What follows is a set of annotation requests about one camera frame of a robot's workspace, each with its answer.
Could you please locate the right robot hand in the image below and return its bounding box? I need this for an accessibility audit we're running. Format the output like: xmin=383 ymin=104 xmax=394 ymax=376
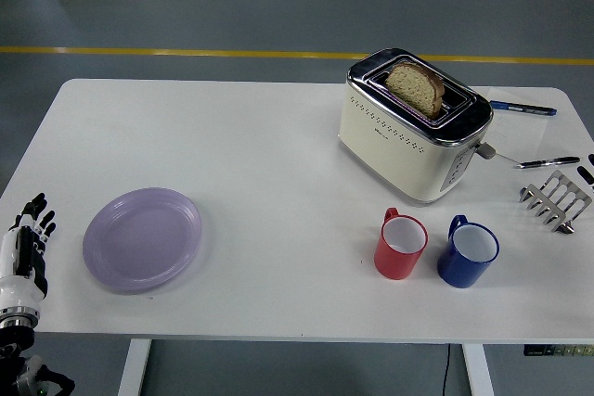
xmin=576 ymin=153 xmax=594 ymax=189

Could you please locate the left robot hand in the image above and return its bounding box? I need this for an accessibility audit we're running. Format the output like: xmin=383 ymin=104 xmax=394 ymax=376
xmin=0 ymin=191 xmax=58 ymax=313

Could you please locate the purple plastic plate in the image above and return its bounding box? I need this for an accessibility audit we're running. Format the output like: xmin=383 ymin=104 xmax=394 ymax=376
xmin=82 ymin=186 xmax=203 ymax=296

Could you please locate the brown bread slice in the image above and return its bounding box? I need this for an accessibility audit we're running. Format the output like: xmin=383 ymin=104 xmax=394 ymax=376
xmin=383 ymin=61 xmax=446 ymax=119

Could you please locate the metal toast rack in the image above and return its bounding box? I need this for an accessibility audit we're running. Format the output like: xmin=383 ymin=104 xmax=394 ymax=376
xmin=518 ymin=170 xmax=594 ymax=235

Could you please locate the black ballpoint pen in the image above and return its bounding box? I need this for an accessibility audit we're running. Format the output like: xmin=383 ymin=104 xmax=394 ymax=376
xmin=513 ymin=156 xmax=581 ymax=170

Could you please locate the white paper sheet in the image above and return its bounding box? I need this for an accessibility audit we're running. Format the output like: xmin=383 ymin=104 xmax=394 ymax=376
xmin=484 ymin=86 xmax=553 ymax=163

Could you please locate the blue marker pen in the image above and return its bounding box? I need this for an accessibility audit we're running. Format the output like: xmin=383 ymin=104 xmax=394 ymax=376
xmin=489 ymin=99 xmax=558 ymax=117

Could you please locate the white table leg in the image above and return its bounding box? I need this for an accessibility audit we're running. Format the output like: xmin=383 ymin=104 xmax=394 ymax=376
xmin=461 ymin=343 xmax=496 ymax=396
xmin=116 ymin=339 xmax=153 ymax=396

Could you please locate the blue enamel mug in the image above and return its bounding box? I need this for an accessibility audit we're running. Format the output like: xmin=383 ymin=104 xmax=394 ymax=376
xmin=436 ymin=214 xmax=501 ymax=289

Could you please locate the black table control panel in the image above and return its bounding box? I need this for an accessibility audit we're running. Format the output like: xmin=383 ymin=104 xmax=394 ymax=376
xmin=523 ymin=343 xmax=594 ymax=358

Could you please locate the cream and chrome toaster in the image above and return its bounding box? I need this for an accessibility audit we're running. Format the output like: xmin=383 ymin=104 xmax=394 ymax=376
xmin=337 ymin=46 xmax=497 ymax=206

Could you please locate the red enamel mug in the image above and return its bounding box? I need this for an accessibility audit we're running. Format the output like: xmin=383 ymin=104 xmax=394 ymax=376
xmin=373 ymin=207 xmax=429 ymax=282

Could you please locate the black cable under table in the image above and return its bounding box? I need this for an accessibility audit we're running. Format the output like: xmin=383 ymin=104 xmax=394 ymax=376
xmin=440 ymin=343 xmax=452 ymax=396

